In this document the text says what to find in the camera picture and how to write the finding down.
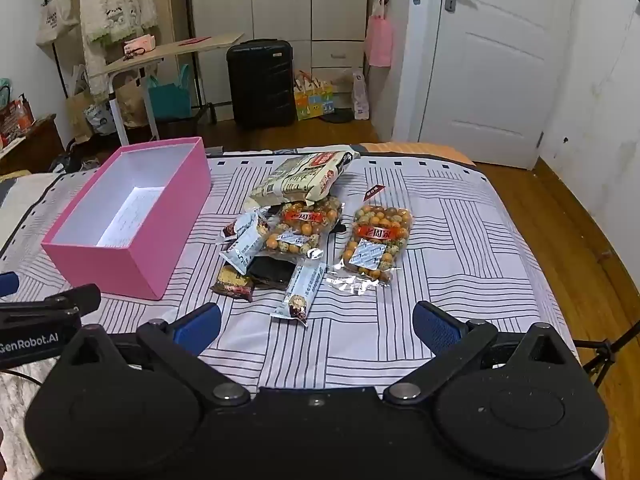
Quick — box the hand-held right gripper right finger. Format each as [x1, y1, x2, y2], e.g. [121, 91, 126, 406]
[384, 301, 586, 406]

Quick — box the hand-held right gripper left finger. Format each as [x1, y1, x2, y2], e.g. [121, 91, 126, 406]
[47, 302, 251, 407]

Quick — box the pink cardboard box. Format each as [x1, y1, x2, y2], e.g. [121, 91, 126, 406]
[41, 136, 213, 301]

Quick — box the black cracker packet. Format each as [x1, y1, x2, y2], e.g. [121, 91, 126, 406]
[210, 264, 257, 303]

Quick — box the white blue snack bar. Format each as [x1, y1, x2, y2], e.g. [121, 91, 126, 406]
[270, 262, 326, 326]
[221, 237, 271, 276]
[216, 210, 272, 247]

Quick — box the clear coated peanut packet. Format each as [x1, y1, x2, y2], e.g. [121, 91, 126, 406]
[325, 185, 415, 300]
[265, 199, 345, 261]

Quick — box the striped white bed sheet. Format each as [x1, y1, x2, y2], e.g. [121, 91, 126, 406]
[0, 152, 583, 401]

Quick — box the plain black flat packet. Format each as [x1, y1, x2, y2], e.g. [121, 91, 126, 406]
[247, 255, 297, 289]

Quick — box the wooden cabinet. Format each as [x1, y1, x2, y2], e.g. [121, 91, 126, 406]
[0, 115, 66, 176]

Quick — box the black tripod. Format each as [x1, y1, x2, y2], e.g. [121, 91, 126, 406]
[575, 320, 640, 388]

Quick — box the orange mattress cover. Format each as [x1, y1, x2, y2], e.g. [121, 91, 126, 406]
[360, 142, 476, 167]

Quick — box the brown paper bag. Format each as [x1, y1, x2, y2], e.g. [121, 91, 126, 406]
[65, 90, 96, 143]
[117, 77, 151, 128]

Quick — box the large beige snack bag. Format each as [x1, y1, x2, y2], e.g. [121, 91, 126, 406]
[248, 147, 362, 211]

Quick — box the teal shopping bag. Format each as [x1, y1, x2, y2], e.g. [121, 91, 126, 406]
[145, 65, 193, 121]

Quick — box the white printed plastic bag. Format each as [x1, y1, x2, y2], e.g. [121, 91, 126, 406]
[352, 71, 372, 121]

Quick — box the black hard-shell suitcase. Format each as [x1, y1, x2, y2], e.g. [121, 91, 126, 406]
[226, 39, 296, 128]

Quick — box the colourful cardboard box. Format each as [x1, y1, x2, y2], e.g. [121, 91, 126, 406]
[295, 70, 335, 121]

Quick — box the white door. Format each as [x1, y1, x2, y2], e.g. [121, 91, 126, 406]
[417, 0, 576, 171]

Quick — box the beige tote bag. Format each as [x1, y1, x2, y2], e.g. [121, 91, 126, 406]
[36, 0, 81, 46]

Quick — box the wooden folding table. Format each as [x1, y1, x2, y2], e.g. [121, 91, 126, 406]
[102, 33, 246, 148]

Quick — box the white fluffy cardigan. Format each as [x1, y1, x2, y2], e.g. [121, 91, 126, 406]
[80, 0, 158, 101]

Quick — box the pink plastic bag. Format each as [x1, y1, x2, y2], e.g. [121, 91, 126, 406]
[364, 2, 396, 68]

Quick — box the white wardrobe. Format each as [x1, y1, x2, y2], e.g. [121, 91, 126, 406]
[187, 0, 373, 111]

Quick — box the black cable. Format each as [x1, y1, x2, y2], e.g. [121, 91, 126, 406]
[0, 367, 42, 387]

